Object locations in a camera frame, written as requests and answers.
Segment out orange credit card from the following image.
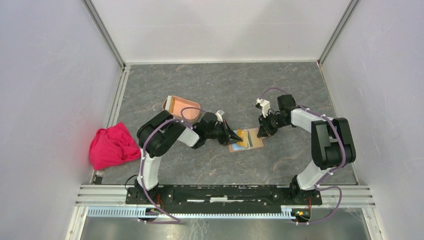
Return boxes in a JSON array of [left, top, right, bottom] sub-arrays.
[[236, 129, 249, 149], [248, 128, 264, 149]]

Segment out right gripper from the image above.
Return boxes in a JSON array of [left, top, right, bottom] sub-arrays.
[[256, 111, 289, 138]]

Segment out tan leather card holder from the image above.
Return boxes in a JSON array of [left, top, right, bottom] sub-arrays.
[[228, 127, 264, 153]]

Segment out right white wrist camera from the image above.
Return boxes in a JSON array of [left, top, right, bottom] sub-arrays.
[[255, 98, 271, 118]]

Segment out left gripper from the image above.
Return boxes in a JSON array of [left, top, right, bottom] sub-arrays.
[[205, 119, 243, 146]]

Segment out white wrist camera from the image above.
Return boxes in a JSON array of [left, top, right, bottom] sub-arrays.
[[215, 110, 225, 122], [255, 98, 271, 118]]

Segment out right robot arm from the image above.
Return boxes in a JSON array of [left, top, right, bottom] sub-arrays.
[[255, 94, 356, 204]]

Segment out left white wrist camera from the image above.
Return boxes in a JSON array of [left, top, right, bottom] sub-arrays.
[[215, 110, 225, 122]]

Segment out blue credit card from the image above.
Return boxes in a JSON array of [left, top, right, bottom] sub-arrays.
[[230, 143, 243, 152]]

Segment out red crumpled cloth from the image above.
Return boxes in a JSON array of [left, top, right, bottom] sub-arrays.
[[88, 122, 141, 171]]

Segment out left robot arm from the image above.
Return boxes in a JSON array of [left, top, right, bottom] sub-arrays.
[[136, 110, 243, 204]]

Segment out pink oval tray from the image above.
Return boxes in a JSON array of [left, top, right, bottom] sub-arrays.
[[162, 95, 201, 123]]

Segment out white toothed cable duct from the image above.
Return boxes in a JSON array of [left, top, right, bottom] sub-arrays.
[[87, 206, 295, 220]]

